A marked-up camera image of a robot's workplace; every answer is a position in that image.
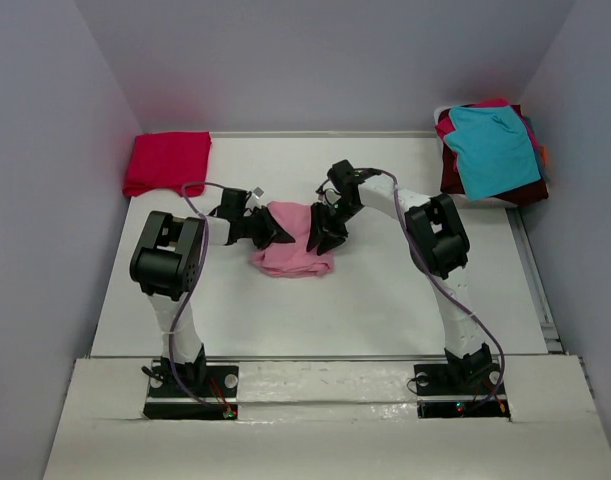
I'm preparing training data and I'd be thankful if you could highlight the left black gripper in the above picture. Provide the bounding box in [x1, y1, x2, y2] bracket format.
[237, 207, 293, 251]

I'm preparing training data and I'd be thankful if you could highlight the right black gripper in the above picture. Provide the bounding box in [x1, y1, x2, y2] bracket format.
[307, 198, 362, 255]

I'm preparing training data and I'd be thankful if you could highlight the pink t shirt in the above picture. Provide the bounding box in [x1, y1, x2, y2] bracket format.
[250, 201, 334, 278]

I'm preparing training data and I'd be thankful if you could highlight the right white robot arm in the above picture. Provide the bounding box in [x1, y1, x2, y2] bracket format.
[307, 160, 494, 392]

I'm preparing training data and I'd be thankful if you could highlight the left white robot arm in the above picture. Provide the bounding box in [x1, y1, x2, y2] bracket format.
[129, 186, 295, 399]

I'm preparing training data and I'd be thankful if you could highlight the folded red t shirt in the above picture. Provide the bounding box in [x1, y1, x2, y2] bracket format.
[122, 132, 212, 198]

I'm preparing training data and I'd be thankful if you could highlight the dark maroon t shirt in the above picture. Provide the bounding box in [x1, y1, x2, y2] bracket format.
[437, 103, 550, 207]

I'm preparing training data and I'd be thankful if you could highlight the magenta t shirt in pile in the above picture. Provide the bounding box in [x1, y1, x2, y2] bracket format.
[434, 98, 509, 141]

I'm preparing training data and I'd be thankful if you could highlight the teal t shirt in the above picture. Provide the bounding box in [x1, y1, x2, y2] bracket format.
[443, 105, 541, 201]

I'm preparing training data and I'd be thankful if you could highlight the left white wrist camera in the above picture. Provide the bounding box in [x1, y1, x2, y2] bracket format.
[249, 187, 264, 206]

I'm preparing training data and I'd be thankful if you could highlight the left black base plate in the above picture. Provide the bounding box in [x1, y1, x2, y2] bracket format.
[141, 361, 239, 421]

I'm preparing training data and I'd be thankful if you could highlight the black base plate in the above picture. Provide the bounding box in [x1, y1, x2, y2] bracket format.
[141, 361, 239, 421]
[406, 363, 511, 419]

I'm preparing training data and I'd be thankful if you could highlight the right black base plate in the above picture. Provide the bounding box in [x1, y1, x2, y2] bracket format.
[406, 363, 511, 419]

